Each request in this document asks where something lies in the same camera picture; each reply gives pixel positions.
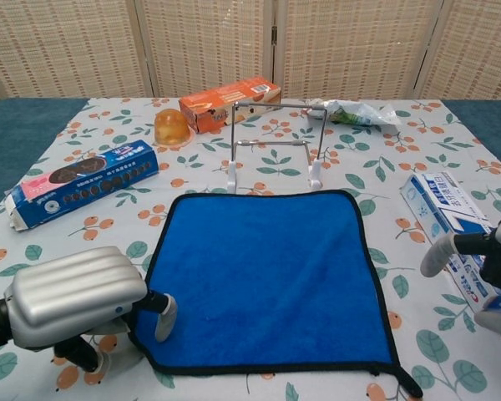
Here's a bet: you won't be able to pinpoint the orange cracker box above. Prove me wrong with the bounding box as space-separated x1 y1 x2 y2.
179 75 282 135

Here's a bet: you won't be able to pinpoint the teal table cover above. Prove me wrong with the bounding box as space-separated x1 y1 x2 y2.
0 96 501 222

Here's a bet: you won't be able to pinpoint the orange jelly cup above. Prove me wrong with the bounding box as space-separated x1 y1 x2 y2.
153 109 193 146

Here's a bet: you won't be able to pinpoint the blue microfiber cloth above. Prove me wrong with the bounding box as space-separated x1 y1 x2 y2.
128 189 424 398

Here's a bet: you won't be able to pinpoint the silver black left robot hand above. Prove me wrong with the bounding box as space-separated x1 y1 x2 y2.
3 246 179 375

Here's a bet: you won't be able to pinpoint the metal wire rack white feet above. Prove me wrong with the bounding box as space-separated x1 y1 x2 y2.
226 99 330 194

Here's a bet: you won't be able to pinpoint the floral fruit print tablecloth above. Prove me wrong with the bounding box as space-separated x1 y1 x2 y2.
0 96 501 401

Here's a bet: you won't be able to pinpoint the blue cookie box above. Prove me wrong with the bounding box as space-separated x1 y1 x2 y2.
4 139 159 231

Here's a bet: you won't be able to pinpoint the bamboo folding screen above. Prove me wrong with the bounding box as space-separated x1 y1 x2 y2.
0 0 501 105

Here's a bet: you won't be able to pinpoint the crumpled green white snack bag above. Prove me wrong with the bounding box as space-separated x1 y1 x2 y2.
301 98 403 128

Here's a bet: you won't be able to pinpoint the blue white toothpaste box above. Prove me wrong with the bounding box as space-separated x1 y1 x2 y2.
399 170 501 316

